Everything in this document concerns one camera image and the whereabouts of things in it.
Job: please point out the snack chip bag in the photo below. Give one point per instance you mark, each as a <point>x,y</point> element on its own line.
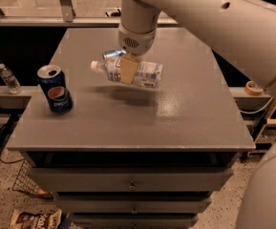
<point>25,220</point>

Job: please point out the blue label plastic bottle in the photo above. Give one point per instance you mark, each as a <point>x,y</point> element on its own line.
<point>148,74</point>

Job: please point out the silver blue can lying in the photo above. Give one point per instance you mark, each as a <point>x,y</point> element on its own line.
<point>113,53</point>

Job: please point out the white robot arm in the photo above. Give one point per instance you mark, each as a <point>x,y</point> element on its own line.
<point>243,32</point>

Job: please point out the grey drawer cabinet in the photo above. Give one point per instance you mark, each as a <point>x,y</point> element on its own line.
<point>132,158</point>

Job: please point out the wire basket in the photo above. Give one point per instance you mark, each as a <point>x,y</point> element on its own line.
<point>24,184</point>

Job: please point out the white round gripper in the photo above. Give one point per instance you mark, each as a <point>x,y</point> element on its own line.
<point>136,43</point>

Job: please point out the roll of tape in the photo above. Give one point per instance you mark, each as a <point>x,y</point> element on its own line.
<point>252,88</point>

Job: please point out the metal railing frame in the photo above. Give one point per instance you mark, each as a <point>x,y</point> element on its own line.
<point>72,13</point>

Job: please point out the small clear water bottle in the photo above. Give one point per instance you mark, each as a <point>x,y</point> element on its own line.
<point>10,80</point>

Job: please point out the blue pepsi can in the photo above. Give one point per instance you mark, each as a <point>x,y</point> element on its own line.
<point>52,82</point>

